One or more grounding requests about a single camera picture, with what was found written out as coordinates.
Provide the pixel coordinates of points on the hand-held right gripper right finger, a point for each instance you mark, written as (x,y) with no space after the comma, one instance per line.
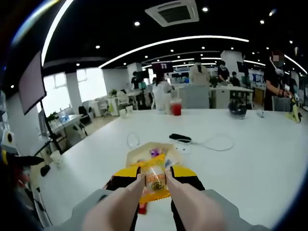
(190,179)

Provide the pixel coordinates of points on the bright red wafer bar packet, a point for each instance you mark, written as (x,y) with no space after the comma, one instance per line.
(142,209)

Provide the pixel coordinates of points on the red drink cup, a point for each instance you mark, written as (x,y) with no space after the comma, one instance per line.
(176,108)

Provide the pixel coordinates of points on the translucent white plastic bag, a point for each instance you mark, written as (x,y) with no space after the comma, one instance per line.
(167,104)

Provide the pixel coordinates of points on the small yellow cake packet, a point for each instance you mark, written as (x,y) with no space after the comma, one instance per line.
(154,178)

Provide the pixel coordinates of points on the white paper cup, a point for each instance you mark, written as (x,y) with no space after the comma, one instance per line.
(57,158)
(126,111)

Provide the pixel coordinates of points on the yellow cloth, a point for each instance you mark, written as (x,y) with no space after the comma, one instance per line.
(294,116)

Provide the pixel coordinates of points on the potted green plant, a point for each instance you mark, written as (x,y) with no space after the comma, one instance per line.
(214,81)
(52,116)
(113,92)

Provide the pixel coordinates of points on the small white object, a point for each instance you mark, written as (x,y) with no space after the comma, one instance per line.
(260,113)

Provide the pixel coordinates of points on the long white ceiling light strip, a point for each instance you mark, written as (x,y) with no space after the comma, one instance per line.
(192,37)

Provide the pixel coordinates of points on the black office chair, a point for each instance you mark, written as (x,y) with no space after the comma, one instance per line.
(84,115)

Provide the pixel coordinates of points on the large screen on black stand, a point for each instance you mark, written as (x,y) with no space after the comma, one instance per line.
(31,84)

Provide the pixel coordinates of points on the pink food tongs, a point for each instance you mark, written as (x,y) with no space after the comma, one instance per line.
(113,209)

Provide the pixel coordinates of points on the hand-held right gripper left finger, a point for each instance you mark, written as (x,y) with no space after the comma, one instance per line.
(120,179)

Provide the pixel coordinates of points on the dark hanging display screen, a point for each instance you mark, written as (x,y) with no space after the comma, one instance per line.
(162,67)

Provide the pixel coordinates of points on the cream hexagonal container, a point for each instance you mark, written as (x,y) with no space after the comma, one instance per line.
(136,155)

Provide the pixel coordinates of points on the ceiling air conditioner vent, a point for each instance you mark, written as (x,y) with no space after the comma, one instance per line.
(172,12)

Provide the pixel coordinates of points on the purple snack packet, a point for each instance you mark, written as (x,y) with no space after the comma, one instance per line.
(155,152)

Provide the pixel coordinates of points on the light grey cabinet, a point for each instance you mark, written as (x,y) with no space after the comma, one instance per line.
(195,97)

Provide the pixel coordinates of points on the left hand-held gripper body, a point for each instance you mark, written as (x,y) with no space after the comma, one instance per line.
(9,144)

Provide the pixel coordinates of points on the black computer mouse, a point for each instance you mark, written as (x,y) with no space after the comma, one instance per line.
(45,170)

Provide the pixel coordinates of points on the beige coat mannequin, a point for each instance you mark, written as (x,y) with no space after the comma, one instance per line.
(199,75)

